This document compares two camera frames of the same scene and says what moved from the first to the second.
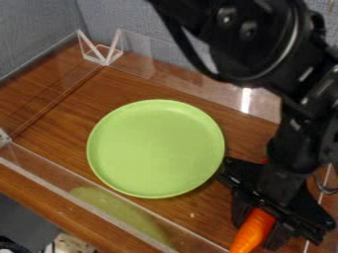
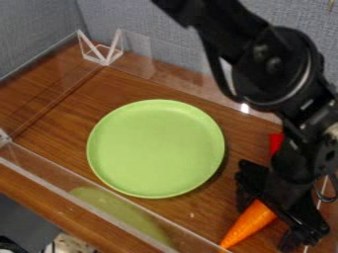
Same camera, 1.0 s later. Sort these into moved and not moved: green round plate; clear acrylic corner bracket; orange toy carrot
Moved: orange toy carrot
Not moved: clear acrylic corner bracket; green round plate
